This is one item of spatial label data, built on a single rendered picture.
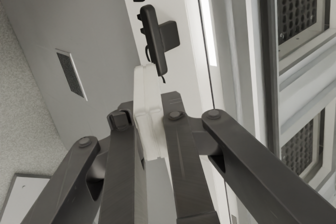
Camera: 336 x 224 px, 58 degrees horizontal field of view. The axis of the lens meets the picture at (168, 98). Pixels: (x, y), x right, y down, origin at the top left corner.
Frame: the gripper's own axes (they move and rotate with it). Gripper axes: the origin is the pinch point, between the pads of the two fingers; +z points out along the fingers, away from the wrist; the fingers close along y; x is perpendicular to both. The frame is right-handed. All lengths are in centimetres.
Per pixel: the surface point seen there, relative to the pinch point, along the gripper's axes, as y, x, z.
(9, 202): -66, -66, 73
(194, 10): 5.5, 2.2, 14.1
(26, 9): -29, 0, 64
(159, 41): 1.4, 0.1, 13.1
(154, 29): 1.2, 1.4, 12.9
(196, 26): 5.5, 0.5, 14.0
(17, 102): -53, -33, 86
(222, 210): 5.3, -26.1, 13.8
